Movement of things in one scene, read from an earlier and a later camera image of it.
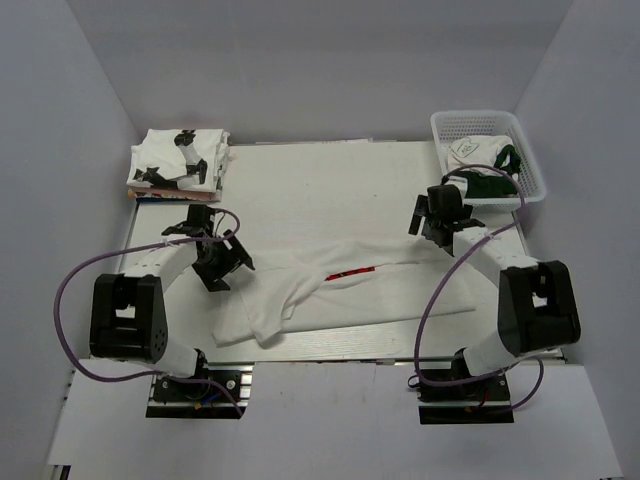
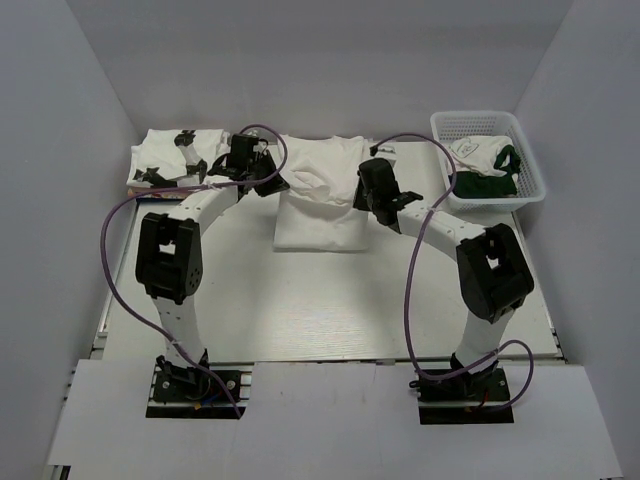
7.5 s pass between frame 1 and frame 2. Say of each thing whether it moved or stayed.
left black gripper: moved
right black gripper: moved
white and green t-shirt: stayed
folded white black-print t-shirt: stayed
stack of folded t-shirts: stayed
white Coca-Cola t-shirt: moved
